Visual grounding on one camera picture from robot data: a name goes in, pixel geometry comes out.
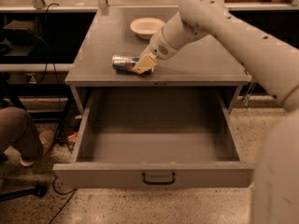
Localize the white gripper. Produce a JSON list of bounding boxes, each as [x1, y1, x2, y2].
[[133, 26, 178, 74]]

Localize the grey metal cabinet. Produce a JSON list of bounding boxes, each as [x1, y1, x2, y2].
[[65, 7, 249, 111]]

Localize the tan shoe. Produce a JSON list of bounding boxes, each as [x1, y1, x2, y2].
[[19, 130, 55, 167]]

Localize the white paper bowl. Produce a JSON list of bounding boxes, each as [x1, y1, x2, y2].
[[130, 18, 164, 40]]

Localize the red bull can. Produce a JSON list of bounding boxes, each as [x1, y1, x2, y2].
[[112, 54, 140, 73]]

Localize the open grey top drawer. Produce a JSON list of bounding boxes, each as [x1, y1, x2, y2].
[[53, 87, 254, 189]]

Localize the black chair base leg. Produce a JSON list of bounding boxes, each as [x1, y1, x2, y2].
[[0, 185, 48, 203]]

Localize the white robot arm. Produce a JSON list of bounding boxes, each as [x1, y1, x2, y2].
[[134, 0, 299, 224]]

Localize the black cable on floor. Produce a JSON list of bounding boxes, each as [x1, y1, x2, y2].
[[47, 175, 78, 224]]

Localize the person's leg brown trousers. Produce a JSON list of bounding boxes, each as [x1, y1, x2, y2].
[[0, 107, 43, 161]]

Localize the black drawer handle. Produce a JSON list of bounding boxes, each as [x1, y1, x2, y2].
[[142, 173, 176, 186]]

